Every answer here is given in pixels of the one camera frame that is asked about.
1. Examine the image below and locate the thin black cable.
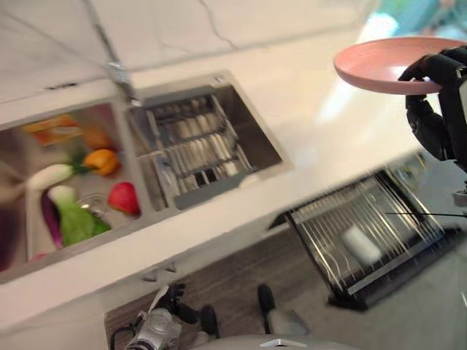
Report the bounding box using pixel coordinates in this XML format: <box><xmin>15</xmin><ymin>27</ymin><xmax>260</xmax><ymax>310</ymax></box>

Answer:
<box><xmin>382</xmin><ymin>209</ymin><xmax>467</xmax><ymax>220</ymax></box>

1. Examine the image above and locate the white radish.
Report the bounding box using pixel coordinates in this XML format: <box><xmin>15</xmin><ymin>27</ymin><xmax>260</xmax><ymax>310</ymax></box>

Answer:
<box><xmin>26</xmin><ymin>157</ymin><xmax>90</xmax><ymax>191</ymax></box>

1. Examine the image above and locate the white cup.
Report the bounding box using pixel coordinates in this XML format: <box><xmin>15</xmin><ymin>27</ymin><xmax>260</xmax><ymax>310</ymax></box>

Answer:
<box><xmin>340</xmin><ymin>225</ymin><xmax>382</xmax><ymax>266</ymax></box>

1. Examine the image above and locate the pink round plate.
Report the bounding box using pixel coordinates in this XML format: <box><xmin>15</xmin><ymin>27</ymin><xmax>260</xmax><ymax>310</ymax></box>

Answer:
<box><xmin>333</xmin><ymin>36</ymin><xmax>467</xmax><ymax>96</ymax></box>

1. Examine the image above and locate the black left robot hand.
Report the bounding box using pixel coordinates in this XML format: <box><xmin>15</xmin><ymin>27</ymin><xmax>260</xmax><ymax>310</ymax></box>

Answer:
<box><xmin>159</xmin><ymin>282</ymin><xmax>201</xmax><ymax>324</ymax></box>

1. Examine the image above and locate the chrome faucet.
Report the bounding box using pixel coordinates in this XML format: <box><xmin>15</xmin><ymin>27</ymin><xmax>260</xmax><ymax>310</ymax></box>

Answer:
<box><xmin>80</xmin><ymin>0</ymin><xmax>135</xmax><ymax>107</ymax></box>

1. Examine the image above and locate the purple eggplant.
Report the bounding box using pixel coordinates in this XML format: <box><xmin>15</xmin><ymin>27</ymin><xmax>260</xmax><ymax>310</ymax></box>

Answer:
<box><xmin>39</xmin><ymin>192</ymin><xmax>66</xmax><ymax>252</ymax></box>

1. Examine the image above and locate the open black dishwasher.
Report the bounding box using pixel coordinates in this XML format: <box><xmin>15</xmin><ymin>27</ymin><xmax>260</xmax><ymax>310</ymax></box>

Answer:
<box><xmin>283</xmin><ymin>168</ymin><xmax>458</xmax><ymax>311</ymax></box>

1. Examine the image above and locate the red tomato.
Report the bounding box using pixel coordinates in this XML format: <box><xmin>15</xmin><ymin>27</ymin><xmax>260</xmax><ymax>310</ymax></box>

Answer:
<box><xmin>108</xmin><ymin>182</ymin><xmax>142</xmax><ymax>217</ymax></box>

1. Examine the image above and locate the silver cabinet handle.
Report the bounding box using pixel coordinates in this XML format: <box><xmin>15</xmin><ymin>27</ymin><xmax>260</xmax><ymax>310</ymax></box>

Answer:
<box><xmin>141</xmin><ymin>265</ymin><xmax>177</xmax><ymax>282</ymax></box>

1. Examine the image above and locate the dark right robot foot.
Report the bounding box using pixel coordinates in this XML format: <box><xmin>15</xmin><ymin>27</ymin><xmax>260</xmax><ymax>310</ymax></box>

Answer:
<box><xmin>256</xmin><ymin>284</ymin><xmax>277</xmax><ymax>335</ymax></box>

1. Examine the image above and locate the gray dish rack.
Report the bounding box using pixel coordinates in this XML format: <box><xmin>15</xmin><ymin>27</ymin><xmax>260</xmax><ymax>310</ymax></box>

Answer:
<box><xmin>139</xmin><ymin>93</ymin><xmax>257</xmax><ymax>211</ymax></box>

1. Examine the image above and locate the green bok choy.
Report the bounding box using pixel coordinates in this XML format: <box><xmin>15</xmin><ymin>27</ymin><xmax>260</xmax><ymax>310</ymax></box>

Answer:
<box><xmin>48</xmin><ymin>184</ymin><xmax>112</xmax><ymax>248</ymax></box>

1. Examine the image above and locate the dark left robot foot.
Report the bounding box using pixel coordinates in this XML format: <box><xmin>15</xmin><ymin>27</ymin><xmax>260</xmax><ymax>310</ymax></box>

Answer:
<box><xmin>200</xmin><ymin>303</ymin><xmax>220</xmax><ymax>341</ymax></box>

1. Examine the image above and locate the orange bell pepper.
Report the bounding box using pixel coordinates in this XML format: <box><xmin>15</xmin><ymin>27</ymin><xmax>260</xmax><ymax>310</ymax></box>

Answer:
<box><xmin>82</xmin><ymin>148</ymin><xmax>122</xmax><ymax>177</ymax></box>

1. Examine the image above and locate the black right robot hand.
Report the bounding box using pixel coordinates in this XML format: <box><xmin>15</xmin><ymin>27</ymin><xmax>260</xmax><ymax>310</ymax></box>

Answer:
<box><xmin>398</xmin><ymin>46</ymin><xmax>467</xmax><ymax>163</ymax></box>

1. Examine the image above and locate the silver right robot leg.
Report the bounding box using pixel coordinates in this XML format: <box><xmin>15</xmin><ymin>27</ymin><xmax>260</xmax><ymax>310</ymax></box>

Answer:
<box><xmin>268</xmin><ymin>308</ymin><xmax>312</xmax><ymax>335</ymax></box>

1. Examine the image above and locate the dark robot foot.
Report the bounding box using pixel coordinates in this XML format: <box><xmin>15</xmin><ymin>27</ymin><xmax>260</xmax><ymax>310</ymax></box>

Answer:
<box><xmin>256</xmin><ymin>284</ymin><xmax>277</xmax><ymax>335</ymax></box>
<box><xmin>200</xmin><ymin>303</ymin><xmax>220</xmax><ymax>341</ymax></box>

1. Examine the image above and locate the gray robot torso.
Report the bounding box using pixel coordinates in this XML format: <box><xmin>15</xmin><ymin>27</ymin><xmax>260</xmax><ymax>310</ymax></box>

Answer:
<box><xmin>203</xmin><ymin>332</ymin><xmax>331</xmax><ymax>350</ymax></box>

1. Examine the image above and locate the stainless steel sink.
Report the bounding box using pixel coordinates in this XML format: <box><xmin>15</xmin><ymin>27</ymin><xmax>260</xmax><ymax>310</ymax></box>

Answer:
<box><xmin>0</xmin><ymin>69</ymin><xmax>295</xmax><ymax>285</ymax></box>

